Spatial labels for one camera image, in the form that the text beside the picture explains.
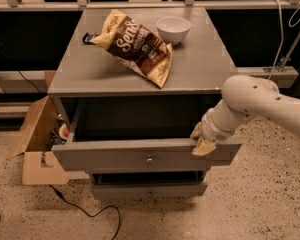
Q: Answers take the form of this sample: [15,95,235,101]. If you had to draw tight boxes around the white bowl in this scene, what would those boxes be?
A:
[156,16,191,45]

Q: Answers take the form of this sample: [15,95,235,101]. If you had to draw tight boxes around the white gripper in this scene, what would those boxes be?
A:
[190,112,233,156]

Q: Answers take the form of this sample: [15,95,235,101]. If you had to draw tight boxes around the open cardboard box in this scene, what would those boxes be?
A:
[6,96,72,185]

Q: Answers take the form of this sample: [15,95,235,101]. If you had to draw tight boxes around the metal window rail frame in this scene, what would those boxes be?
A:
[0,0,300,11]

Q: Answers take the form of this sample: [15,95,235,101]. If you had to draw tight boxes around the black wall cable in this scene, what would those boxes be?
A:
[17,70,42,94]

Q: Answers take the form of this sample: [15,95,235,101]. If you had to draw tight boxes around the brown yellow chip bag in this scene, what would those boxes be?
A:
[89,9,172,88]

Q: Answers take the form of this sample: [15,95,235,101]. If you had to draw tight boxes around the small dark blue packet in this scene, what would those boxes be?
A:
[82,33,97,45]

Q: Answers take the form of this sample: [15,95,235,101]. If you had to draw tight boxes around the black floor cable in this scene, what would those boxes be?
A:
[48,184,122,240]

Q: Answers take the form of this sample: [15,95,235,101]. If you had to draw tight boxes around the grey drawer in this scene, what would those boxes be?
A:
[91,182,207,200]
[53,95,241,173]

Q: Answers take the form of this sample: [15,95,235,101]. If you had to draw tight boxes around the items inside cardboard box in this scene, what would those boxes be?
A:
[50,114,69,145]

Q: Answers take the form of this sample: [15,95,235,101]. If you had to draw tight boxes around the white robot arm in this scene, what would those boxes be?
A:
[190,75,300,156]

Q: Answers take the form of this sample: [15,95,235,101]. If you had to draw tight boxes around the grey top drawer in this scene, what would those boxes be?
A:
[53,95,241,173]

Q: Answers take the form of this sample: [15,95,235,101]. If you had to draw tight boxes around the grey drawer cabinet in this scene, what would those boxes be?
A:
[48,8,237,186]

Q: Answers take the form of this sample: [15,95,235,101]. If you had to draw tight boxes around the white hanging cable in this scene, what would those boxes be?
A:
[266,0,300,82]

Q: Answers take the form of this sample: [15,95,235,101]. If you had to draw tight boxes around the grey bottom drawer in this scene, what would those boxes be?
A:
[91,182,207,200]

